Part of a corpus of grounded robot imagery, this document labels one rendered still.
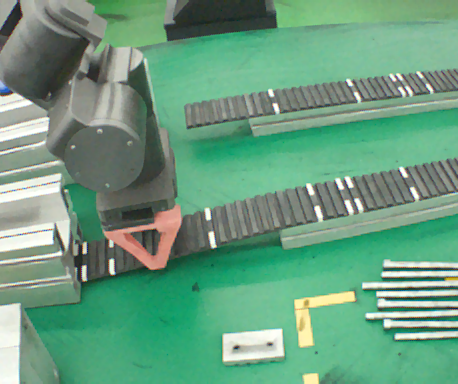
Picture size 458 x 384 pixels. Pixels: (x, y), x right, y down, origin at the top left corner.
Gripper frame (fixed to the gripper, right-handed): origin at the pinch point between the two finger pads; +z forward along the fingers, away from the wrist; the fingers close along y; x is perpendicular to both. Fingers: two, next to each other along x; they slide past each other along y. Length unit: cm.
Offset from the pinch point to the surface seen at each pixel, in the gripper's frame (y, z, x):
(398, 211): 2.1, 0.0, 23.5
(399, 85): -18.5, -1.2, 31.3
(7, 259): 4.8, -5.2, -13.3
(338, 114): -17.5, 1.2, 22.6
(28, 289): 4.8, -1.0, -12.7
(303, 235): 1.7, 1.0, 13.9
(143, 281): 3.0, 2.0, -1.7
